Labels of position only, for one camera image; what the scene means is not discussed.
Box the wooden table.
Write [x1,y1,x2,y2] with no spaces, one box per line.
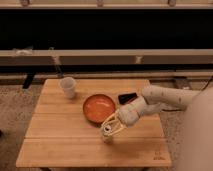
[16,79,171,168]

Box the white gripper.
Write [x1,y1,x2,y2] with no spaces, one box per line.
[102,104,140,136]

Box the white plastic cup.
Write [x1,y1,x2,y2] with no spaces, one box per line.
[59,77,76,98]

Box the black chip bag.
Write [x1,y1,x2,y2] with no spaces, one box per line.
[118,93,137,105]

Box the black post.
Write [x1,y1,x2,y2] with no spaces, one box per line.
[22,71,36,89]

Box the grey rail beam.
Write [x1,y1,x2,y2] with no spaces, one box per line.
[0,49,213,66]

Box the orange bowl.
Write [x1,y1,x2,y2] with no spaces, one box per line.
[83,94,116,124]

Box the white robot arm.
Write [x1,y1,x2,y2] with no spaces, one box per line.
[101,85,213,171]

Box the white plastic bottle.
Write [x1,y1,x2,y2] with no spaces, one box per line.
[101,125,113,143]

